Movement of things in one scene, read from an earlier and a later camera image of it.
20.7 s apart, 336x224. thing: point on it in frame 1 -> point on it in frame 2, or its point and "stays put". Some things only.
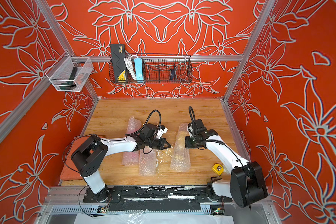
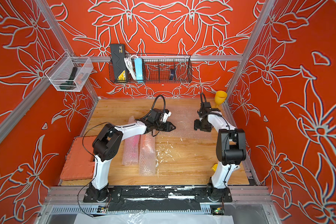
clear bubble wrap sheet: x=180 y=161 -> x=182 y=117
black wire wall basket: x=158 y=68 stays put
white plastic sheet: x=143 y=217 stays put
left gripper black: x=162 y=144 -> x=168 y=127
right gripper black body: x=192 y=142 -> x=201 y=125
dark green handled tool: x=70 y=84 stays put
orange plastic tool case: x=70 y=171 stays put
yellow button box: x=218 y=169 stays put
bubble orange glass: x=147 y=161 stays put
